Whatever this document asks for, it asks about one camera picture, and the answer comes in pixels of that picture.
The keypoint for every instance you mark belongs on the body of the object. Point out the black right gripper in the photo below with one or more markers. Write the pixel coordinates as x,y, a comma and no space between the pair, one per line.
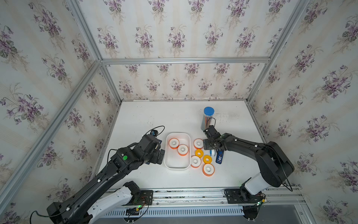
206,146

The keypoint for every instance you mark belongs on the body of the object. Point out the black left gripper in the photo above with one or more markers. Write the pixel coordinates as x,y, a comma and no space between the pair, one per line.
156,159

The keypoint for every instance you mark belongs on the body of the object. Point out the orange sealing tape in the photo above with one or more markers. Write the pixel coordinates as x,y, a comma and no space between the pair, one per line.
208,169
174,143
198,143
183,150
195,161

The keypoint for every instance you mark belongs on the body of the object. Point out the white storage box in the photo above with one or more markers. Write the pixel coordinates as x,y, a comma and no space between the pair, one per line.
172,160

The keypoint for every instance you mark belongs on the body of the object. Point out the orange sealing tape bottom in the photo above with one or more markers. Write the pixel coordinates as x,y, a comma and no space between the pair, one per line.
208,169

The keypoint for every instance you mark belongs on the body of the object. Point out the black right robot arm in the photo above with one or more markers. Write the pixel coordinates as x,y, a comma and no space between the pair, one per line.
274,165

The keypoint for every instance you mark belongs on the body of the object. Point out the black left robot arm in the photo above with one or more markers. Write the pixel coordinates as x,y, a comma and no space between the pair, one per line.
88,204

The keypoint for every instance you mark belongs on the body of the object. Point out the yellow sealing tape right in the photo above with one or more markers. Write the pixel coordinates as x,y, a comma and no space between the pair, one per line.
207,159

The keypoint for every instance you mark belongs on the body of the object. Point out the yellow sealing tape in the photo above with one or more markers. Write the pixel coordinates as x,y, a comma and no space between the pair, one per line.
199,153
207,159

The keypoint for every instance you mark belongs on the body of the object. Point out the yellow sealing tape left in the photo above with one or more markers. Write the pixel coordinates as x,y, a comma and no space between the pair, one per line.
199,153

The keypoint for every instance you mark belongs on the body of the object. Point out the blue-capped pencil tube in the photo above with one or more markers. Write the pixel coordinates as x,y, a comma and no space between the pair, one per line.
208,113

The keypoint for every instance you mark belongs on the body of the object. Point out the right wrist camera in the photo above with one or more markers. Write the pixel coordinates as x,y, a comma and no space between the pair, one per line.
210,132

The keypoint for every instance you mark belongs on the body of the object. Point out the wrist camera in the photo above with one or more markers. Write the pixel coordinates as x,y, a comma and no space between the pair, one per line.
153,132
210,132

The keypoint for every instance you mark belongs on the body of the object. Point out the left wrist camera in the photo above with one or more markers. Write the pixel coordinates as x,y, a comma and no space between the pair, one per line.
153,132

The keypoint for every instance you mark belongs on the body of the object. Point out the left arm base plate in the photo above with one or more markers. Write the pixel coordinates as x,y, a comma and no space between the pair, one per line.
144,198

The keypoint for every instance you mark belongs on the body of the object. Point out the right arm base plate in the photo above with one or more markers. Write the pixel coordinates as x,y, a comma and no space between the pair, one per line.
240,196

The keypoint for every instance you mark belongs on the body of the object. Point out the aluminium front rail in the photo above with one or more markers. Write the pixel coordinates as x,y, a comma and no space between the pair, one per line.
196,202

